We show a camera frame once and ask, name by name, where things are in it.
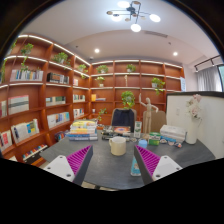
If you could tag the white paper pack stack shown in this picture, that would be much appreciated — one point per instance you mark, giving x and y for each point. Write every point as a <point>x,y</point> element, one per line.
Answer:
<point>173,132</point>

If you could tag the white vase with flowers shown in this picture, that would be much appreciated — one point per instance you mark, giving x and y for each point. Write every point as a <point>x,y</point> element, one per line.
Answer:
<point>192,130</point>

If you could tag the small round snack pack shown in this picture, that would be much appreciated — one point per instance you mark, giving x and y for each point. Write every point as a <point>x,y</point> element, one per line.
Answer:
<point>179,145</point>
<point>163,141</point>
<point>171,143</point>

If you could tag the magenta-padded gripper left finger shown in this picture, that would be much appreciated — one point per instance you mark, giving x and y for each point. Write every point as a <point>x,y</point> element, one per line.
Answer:
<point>78,160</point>

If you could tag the black ceiling track rail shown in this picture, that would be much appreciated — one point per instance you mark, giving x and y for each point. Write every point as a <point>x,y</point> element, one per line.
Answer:
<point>208,61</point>

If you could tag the recessed ceiling light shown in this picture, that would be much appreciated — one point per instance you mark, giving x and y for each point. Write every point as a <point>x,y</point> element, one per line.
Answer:
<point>96,50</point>
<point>175,53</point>

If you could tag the ceiling air vent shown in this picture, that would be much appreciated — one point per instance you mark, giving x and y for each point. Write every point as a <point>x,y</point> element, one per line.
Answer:
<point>156,34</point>

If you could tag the tall green white carton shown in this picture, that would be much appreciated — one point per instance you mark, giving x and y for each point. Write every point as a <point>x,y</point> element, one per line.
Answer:
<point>137,129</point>

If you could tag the dark blue chair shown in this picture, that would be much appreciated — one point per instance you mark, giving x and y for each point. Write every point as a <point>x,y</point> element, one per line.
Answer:
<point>123,119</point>

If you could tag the wooden shelf unit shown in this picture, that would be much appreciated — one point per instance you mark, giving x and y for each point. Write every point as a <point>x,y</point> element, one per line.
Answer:
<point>30,116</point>

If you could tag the clear blue-capped water bottle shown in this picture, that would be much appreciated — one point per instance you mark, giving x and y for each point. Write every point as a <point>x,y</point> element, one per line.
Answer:
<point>135,168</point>

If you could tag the wooden artist mannequin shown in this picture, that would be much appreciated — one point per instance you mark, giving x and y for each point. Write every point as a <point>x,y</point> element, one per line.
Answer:
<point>148,111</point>

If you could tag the white wall socket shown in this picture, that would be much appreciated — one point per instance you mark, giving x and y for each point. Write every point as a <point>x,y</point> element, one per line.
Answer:
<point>177,111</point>

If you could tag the colourful book stack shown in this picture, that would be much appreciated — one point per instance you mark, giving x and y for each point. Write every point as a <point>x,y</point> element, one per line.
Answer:
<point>82,130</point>

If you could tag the white partition with dark top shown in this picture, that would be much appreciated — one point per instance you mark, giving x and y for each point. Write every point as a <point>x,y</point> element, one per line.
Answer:
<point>210,123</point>

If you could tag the green white box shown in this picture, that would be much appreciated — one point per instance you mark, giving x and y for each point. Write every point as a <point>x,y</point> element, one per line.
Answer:
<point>154,139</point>

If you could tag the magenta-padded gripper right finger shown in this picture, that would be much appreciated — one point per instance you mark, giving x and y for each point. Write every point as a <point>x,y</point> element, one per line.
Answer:
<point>148,161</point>

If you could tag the window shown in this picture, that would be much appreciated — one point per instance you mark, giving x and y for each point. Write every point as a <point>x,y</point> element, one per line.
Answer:
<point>222,78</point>

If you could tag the white curtain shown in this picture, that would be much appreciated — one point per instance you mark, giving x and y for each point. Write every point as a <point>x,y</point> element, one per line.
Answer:
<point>208,79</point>

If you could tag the branched globe ceiling lamp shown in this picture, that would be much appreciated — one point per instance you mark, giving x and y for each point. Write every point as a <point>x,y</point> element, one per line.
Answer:
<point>133,13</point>

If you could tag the dark book stack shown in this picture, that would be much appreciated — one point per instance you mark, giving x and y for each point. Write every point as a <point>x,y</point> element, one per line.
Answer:
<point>118,130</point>

